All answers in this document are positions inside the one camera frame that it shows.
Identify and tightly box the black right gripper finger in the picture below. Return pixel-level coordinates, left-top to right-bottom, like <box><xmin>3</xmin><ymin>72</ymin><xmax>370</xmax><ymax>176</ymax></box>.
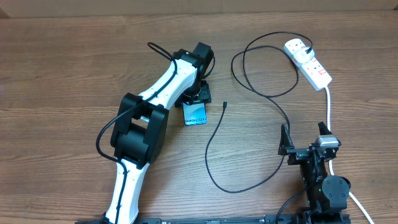
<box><xmin>318</xmin><ymin>121</ymin><xmax>332</xmax><ymax>135</ymax></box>
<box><xmin>278</xmin><ymin>124</ymin><xmax>295</xmax><ymax>156</ymax></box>

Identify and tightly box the blue Galaxy smartphone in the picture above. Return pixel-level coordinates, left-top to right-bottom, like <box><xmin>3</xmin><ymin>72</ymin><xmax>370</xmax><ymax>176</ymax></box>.
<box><xmin>183</xmin><ymin>103</ymin><xmax>207</xmax><ymax>126</ymax></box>

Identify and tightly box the black USB charging cable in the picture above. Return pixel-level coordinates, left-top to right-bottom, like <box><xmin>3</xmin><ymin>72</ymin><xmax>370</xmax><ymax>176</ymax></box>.
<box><xmin>204</xmin><ymin>31</ymin><xmax>313</xmax><ymax>194</ymax></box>

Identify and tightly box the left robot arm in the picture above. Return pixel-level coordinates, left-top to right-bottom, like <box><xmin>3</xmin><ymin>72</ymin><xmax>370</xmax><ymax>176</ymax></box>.
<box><xmin>96</xmin><ymin>42</ymin><xmax>215</xmax><ymax>224</ymax></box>

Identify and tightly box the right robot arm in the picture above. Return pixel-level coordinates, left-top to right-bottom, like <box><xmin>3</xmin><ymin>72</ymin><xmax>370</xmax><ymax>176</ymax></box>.
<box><xmin>275</xmin><ymin>122</ymin><xmax>351</xmax><ymax>223</ymax></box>

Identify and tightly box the white charger adapter plug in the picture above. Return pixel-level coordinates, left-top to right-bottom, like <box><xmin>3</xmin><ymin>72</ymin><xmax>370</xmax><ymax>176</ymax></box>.
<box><xmin>293</xmin><ymin>47</ymin><xmax>315</xmax><ymax>63</ymax></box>

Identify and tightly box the white power strip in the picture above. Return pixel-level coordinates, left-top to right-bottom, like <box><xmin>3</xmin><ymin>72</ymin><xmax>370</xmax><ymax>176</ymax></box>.
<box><xmin>284</xmin><ymin>39</ymin><xmax>332</xmax><ymax>91</ymax></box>

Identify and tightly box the white power strip cord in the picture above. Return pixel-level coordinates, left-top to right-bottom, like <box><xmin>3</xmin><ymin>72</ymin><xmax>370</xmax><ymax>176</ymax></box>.
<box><xmin>324</xmin><ymin>86</ymin><xmax>375</xmax><ymax>224</ymax></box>

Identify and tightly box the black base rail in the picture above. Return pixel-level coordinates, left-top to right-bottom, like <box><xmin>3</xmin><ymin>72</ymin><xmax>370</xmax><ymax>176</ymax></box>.
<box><xmin>75</xmin><ymin>214</ymin><xmax>351</xmax><ymax>224</ymax></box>

